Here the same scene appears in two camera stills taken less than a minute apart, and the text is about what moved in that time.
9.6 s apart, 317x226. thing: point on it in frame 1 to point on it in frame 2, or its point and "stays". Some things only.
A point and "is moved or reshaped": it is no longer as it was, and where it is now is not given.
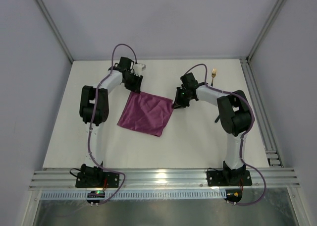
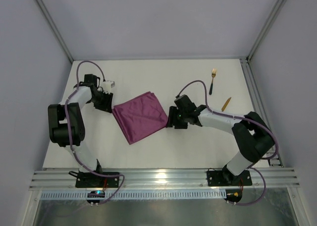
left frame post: (51, 23) stays
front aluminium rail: (164, 179) stays
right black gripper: (180, 98) to (173, 121)
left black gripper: (133, 82) to (104, 103)
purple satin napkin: (146, 112) is moved or reshaped
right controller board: (234, 195) stays
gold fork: (213, 74) stays
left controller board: (96, 194) stays
